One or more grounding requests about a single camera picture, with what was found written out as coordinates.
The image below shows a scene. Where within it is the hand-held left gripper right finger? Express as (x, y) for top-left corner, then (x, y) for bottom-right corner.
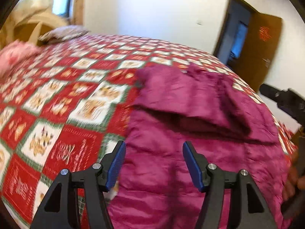
(182, 141), (278, 229)

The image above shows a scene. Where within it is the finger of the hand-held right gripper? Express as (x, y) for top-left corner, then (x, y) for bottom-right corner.
(259, 83), (280, 100)

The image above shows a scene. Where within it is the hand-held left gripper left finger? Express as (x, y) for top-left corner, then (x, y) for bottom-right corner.
(30, 141), (126, 229)

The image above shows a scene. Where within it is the magenta down jacket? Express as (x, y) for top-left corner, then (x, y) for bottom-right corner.
(107, 65), (292, 229)

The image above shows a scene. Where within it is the person's right hand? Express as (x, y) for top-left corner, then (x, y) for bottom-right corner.
(283, 149), (302, 199)

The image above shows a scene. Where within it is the brown wooden door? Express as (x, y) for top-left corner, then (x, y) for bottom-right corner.
(235, 11), (283, 94)

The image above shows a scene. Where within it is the red paper door decoration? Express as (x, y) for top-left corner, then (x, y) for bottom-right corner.
(258, 26), (272, 41)

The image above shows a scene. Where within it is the red patchwork quilt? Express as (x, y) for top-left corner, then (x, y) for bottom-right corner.
(0, 34), (298, 227)

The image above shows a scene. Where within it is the brown patterned pillow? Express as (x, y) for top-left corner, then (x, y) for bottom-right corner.
(38, 26), (90, 45)

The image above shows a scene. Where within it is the pink floral pillow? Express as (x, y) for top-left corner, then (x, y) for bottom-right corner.
(0, 40), (41, 77)

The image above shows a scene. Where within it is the cream wooden headboard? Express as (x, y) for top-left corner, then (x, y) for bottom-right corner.
(0, 12), (72, 51)

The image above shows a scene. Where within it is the beige drape curtain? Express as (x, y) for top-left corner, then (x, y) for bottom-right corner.
(71, 0), (86, 26)

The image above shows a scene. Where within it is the sheer cream lace curtain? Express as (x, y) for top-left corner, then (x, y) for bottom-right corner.
(7, 0), (59, 30)

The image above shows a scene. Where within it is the dark door frame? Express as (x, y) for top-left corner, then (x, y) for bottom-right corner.
(213, 0), (254, 70)

